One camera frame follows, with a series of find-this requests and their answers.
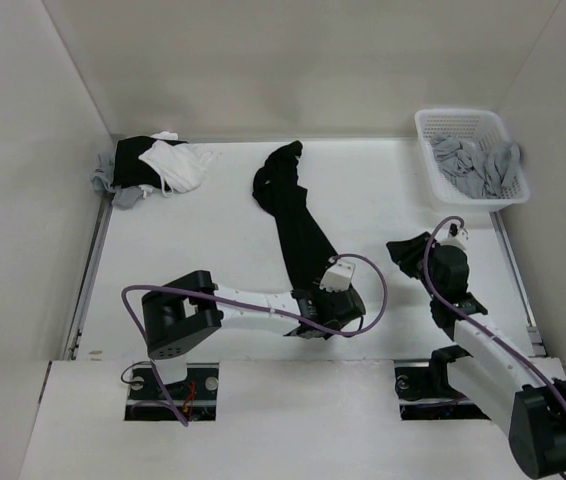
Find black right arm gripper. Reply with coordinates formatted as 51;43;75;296
385;231;440;299

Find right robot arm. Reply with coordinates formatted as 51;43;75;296
386;232;566;479

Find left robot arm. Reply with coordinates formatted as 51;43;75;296
141;270;366;399

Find grey tank tops in basket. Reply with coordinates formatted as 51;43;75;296
430;134;521;199

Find white tank top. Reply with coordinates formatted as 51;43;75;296
139;132;215;198

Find grey tank top on table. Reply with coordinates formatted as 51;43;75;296
90;152;145;210

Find white front panel board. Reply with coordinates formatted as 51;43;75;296
21;361;521;479

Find white plastic laundry basket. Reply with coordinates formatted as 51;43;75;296
414;108;530;213

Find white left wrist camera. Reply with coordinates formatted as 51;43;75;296
319;257;356;293

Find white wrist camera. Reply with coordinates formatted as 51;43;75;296
441;223;469;250
319;257;356;293

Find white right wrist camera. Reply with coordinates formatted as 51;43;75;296
441;223;469;250

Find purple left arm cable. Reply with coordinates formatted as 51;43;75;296
121;253;389;427

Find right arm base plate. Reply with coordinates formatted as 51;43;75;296
394;362;488;421

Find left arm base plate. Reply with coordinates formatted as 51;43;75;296
119;361;219;422

